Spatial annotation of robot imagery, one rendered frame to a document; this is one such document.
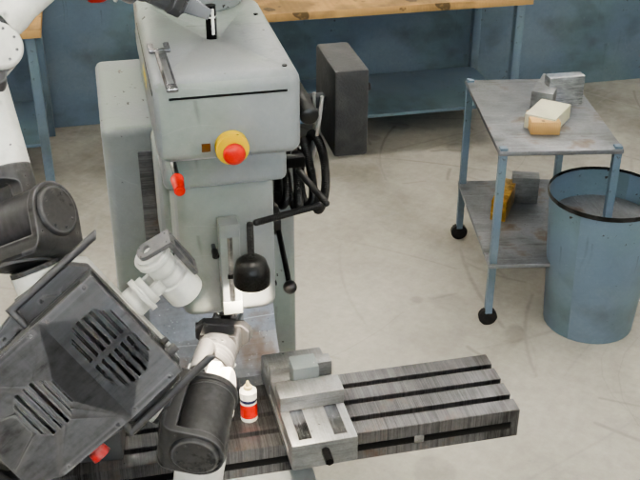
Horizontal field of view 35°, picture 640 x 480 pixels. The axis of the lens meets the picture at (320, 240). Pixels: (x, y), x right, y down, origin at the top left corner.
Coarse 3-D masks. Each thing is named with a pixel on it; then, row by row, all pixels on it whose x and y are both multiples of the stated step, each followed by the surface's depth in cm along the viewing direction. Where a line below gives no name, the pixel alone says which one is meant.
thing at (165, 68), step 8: (152, 48) 187; (160, 48) 187; (168, 48) 187; (160, 56) 182; (160, 64) 179; (168, 64) 179; (168, 72) 175; (168, 80) 172; (168, 88) 169; (176, 88) 169
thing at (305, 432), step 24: (264, 360) 249; (288, 360) 242; (264, 384) 251; (312, 408) 233; (336, 408) 233; (288, 432) 225; (312, 432) 225; (336, 432) 225; (288, 456) 228; (312, 456) 224; (336, 456) 226
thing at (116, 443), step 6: (120, 432) 225; (114, 438) 224; (120, 438) 225; (108, 444) 225; (114, 444) 225; (120, 444) 226; (114, 450) 226; (120, 450) 226; (108, 456) 227; (114, 456) 227; (120, 456) 227; (84, 462) 227
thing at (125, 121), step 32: (128, 64) 277; (128, 96) 257; (128, 128) 240; (128, 160) 243; (128, 192) 247; (128, 224) 251; (288, 224) 261; (128, 256) 255; (288, 256) 266; (288, 320) 275
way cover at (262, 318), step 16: (160, 304) 261; (272, 304) 267; (160, 320) 261; (176, 320) 262; (192, 320) 263; (256, 320) 266; (272, 320) 267; (176, 336) 262; (192, 336) 263; (256, 336) 266; (272, 336) 267; (176, 352) 262; (192, 352) 262; (240, 352) 264; (256, 352) 265; (272, 352) 265; (240, 368) 263; (256, 368) 264; (240, 384) 261; (256, 384) 261
